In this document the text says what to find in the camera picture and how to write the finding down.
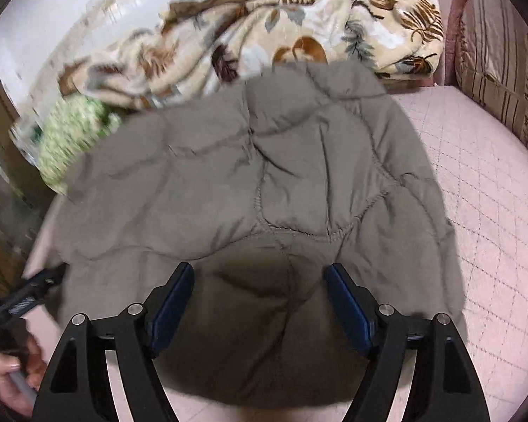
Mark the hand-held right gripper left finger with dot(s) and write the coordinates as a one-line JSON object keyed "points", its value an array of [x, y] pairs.
{"points": [[171, 307]]}

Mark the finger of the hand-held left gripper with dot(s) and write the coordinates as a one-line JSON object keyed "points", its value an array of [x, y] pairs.
{"points": [[46, 281]]}

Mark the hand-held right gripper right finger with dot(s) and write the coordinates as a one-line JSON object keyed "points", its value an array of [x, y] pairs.
{"points": [[347, 307]]}

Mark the grey hooded puffer jacket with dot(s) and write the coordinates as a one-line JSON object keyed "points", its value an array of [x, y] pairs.
{"points": [[290, 162]]}

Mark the person's left hand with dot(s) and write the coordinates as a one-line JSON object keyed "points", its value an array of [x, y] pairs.
{"points": [[9, 378]]}

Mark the wooden wardrobe with glass doors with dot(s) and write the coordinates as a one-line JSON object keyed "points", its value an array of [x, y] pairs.
{"points": [[4, 184]]}

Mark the green patterned pillow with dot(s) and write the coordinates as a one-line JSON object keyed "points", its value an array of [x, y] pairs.
{"points": [[70, 140]]}

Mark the floral plastic sheet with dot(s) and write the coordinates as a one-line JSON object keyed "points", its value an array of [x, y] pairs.
{"points": [[24, 138]]}

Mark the pink quilted bed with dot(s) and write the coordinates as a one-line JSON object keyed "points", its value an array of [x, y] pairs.
{"points": [[488, 228]]}

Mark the cream leaf print blanket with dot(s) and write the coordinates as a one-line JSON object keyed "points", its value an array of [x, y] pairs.
{"points": [[246, 30]]}

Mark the striped floral sofa cushion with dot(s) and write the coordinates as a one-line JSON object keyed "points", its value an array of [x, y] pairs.
{"points": [[497, 52]]}

